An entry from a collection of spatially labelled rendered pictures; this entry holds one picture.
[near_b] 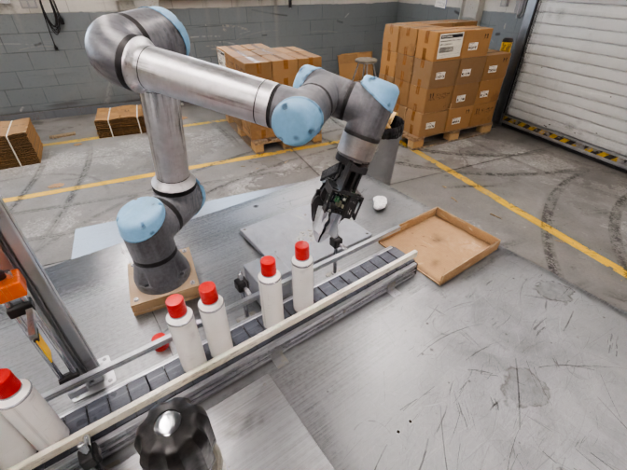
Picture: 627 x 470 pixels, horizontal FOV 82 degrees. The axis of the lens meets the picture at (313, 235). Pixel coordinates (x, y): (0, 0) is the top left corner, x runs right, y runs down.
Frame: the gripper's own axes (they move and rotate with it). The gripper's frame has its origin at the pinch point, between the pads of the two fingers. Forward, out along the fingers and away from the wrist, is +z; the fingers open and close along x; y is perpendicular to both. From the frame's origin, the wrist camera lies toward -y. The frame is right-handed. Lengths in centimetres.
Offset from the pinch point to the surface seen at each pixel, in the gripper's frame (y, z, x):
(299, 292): 3.2, 14.4, -0.7
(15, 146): -326, 132, -211
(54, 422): 25, 35, -43
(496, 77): -314, -86, 243
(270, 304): 7.8, 15.8, -7.9
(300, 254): 4.0, 3.6, -3.9
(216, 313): 14.2, 15.1, -19.5
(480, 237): -25, -1, 65
